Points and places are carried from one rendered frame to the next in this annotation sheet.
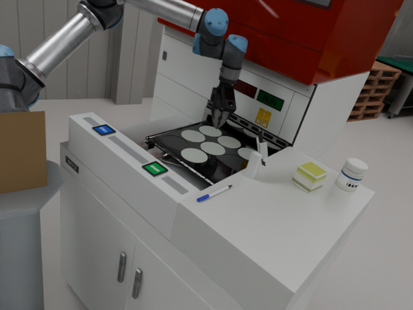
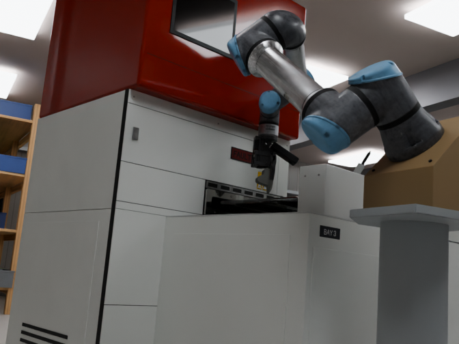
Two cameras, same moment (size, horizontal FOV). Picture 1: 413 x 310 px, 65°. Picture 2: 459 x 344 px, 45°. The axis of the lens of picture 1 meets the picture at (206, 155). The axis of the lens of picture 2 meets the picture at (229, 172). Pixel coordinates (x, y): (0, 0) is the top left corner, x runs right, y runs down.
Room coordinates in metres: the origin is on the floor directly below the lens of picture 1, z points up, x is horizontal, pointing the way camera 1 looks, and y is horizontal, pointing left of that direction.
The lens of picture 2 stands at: (0.89, 2.00, 0.65)
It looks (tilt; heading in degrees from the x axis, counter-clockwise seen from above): 10 degrees up; 283
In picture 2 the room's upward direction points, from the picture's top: 5 degrees clockwise
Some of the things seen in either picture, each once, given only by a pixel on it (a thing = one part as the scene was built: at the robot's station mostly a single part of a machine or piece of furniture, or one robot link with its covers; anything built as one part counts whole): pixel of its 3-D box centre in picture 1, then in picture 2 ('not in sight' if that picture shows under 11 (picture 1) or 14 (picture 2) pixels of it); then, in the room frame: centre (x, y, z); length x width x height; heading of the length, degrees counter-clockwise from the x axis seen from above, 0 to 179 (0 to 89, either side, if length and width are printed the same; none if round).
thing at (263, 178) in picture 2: (214, 116); (264, 180); (1.23, 0.01, 0.99); 0.06 x 0.03 x 0.09; 21
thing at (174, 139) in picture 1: (212, 148); (291, 207); (1.13, -0.02, 0.90); 0.34 x 0.34 x 0.01; 56
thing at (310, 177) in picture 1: (309, 177); not in sight; (0.92, -0.34, 1.00); 0.07 x 0.07 x 0.07; 47
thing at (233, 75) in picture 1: (229, 72); (268, 132); (1.23, -0.01, 1.18); 0.08 x 0.08 x 0.05
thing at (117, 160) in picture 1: (126, 168); (367, 203); (0.87, 0.24, 0.89); 0.55 x 0.09 x 0.14; 56
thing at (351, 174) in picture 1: (351, 174); not in sight; (0.98, -0.49, 1.01); 0.07 x 0.07 x 0.10
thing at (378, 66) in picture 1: (348, 85); not in sight; (5.14, -1.85, 0.40); 1.13 x 0.80 x 0.80; 130
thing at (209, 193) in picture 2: (239, 136); (247, 209); (1.31, -0.12, 0.89); 0.44 x 0.02 x 0.10; 56
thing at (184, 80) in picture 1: (218, 93); (214, 169); (1.42, 0.02, 1.02); 0.81 x 0.03 x 0.40; 56
